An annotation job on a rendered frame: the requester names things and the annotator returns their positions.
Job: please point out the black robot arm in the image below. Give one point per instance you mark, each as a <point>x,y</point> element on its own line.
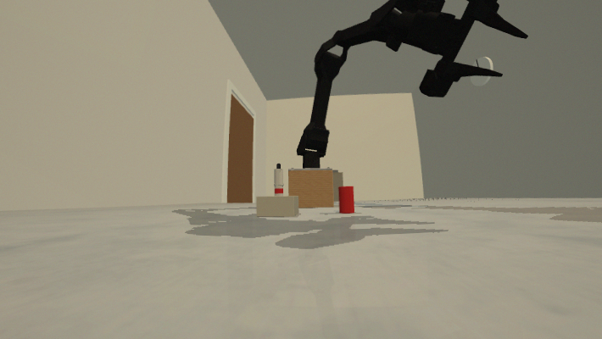
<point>418,25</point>

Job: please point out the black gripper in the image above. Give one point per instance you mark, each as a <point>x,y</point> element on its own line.
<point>436,83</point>

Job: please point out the red cylinder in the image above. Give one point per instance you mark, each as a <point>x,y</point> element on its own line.
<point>346,199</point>

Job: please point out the white marker with red band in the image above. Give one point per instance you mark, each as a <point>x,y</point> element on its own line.
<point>278,181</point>

